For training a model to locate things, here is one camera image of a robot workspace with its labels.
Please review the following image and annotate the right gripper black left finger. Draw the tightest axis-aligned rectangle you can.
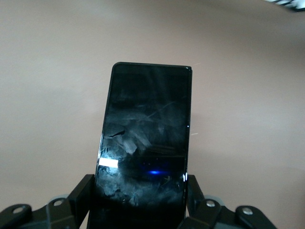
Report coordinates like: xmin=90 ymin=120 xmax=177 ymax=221
xmin=0 ymin=173 xmax=96 ymax=229

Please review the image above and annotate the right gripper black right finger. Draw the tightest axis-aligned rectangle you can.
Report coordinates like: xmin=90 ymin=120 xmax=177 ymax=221
xmin=184 ymin=174 xmax=277 ymax=229

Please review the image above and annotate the black slab smartphone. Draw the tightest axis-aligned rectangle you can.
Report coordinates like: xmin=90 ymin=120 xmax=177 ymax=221
xmin=87 ymin=62 xmax=193 ymax=229

